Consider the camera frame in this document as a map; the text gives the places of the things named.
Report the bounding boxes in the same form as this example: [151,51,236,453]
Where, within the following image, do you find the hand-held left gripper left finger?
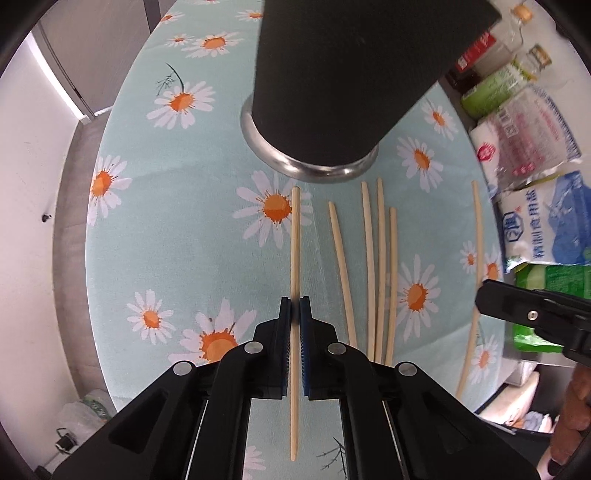
[52,296,293,480]

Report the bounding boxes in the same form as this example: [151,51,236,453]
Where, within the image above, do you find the grey door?
[30,0,155,121]

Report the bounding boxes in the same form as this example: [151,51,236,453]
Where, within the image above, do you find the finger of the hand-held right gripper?
[475,278,591,366]

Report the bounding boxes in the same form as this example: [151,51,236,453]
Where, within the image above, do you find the black utensil holder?
[240,0,503,184]

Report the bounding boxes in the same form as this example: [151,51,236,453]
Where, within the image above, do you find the clear plastic bottles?
[58,388,118,432]

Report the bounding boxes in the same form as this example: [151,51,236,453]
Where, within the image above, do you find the clear sugar bag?
[470,85,583,197]

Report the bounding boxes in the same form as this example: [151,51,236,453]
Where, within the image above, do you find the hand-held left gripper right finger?
[299,296,539,480]

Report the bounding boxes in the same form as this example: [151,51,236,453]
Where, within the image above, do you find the person's right hand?
[549,364,591,477]

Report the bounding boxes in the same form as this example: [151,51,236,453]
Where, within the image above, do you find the white blue salt bag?
[496,171,591,274]

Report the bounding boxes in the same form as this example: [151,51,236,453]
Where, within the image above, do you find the daisy print tablecloth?
[85,0,506,480]

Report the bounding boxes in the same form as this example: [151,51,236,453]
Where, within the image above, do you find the single wooden chopstick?
[288,187,303,462]

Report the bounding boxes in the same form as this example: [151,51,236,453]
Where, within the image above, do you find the green plastic bag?
[512,263,591,355]

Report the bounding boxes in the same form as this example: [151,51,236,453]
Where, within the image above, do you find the bunch of bamboo chopsticks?
[328,178,485,400]

